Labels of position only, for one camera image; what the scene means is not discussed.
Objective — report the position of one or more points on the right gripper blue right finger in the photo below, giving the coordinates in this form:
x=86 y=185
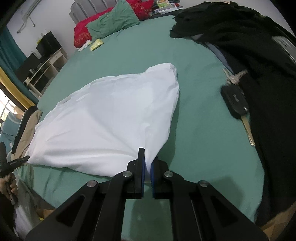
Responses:
x=158 y=179

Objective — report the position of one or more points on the white hooded jacket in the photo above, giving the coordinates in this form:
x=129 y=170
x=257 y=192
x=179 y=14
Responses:
x=99 y=128

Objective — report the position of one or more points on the white packet near pillow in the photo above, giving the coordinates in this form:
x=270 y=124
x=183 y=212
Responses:
x=85 y=45

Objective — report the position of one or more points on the teal curtain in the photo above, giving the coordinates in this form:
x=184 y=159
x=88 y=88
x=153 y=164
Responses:
x=12 y=58

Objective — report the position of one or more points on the stack of books and papers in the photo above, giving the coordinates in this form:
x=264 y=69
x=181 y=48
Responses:
x=175 y=6

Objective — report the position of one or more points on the black clothes pile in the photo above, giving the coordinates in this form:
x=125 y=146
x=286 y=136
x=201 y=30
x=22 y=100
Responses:
x=247 y=40

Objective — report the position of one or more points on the black speaker box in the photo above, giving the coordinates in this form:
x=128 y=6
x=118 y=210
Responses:
x=48 y=45

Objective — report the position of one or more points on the smartphone on black clothes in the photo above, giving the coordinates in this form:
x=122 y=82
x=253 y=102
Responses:
x=287 y=47

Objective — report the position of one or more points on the white air conditioner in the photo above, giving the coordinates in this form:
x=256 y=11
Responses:
x=27 y=15

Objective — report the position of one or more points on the red quilt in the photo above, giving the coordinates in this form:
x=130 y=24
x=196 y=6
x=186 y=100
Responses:
x=142 y=9

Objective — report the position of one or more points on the snack bag at bedside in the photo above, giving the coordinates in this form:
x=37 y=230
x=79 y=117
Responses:
x=163 y=3

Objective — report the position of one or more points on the black car key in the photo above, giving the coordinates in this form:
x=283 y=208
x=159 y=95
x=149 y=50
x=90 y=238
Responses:
x=237 y=106

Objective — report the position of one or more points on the yellow curtain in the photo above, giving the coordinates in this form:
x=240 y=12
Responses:
x=14 y=91

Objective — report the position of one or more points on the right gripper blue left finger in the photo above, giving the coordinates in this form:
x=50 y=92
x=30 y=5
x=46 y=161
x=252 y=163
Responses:
x=135 y=187

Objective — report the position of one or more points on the green pillow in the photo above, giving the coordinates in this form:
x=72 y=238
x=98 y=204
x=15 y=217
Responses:
x=119 y=18

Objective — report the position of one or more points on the beige folded garment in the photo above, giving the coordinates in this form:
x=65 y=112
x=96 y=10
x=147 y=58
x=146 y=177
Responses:
x=27 y=135

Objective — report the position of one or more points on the black computer monitor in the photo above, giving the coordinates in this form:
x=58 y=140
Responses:
x=27 y=68

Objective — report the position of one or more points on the white wooden desk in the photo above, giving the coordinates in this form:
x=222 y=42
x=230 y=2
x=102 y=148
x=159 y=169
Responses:
x=49 y=69

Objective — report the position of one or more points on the person's left hand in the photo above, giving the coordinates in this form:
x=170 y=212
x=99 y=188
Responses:
x=11 y=180

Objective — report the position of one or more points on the grey upholstered headboard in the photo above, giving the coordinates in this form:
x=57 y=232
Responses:
x=82 y=9

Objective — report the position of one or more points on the yellow packet on bed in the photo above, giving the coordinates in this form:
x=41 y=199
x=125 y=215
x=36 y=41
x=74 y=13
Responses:
x=96 y=44

